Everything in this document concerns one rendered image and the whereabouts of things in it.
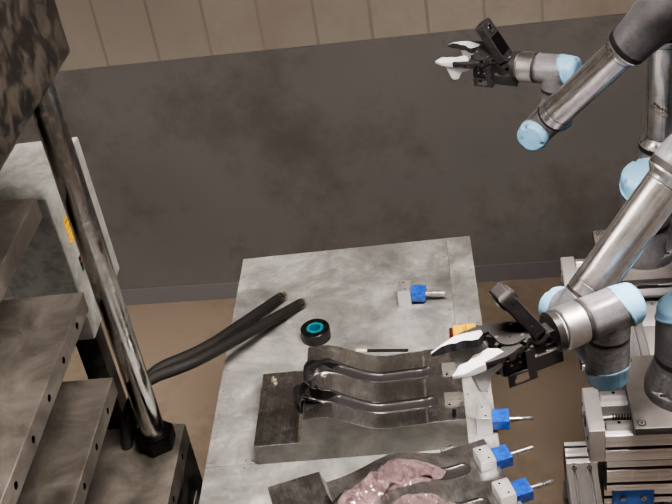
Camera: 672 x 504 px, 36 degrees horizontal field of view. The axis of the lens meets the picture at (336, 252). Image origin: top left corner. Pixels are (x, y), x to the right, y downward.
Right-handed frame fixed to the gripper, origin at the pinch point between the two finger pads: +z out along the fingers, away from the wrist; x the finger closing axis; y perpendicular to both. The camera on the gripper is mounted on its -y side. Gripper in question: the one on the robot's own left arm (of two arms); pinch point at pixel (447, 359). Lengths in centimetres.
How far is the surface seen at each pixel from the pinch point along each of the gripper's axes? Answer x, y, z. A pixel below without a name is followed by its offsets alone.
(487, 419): 50, 54, -25
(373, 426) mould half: 57, 50, 0
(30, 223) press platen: 73, -16, 57
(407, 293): 105, 47, -30
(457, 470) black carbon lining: 39, 56, -12
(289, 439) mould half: 66, 51, 18
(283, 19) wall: 227, -6, -42
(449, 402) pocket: 58, 52, -20
